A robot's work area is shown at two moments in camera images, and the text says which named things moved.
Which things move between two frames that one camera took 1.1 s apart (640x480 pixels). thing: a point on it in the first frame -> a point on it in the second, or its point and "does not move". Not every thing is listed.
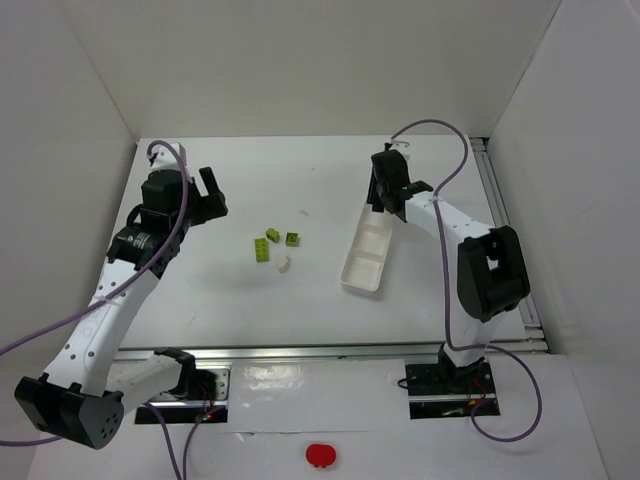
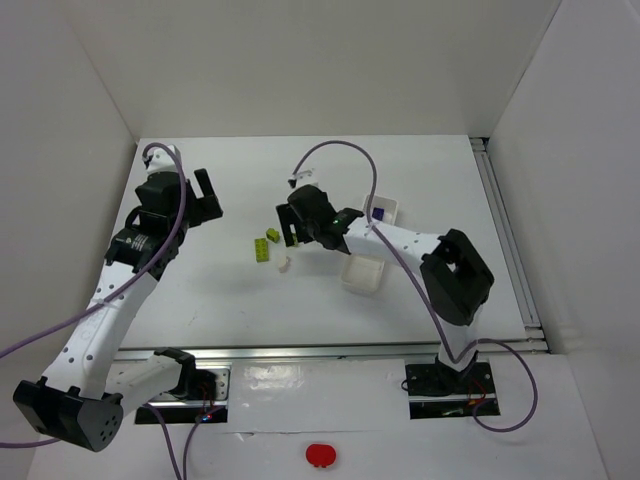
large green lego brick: x=261 y=250 does not move
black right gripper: x=382 y=187 -> x=289 y=226
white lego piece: x=282 y=260 does not move
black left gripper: x=211 y=204 does not move
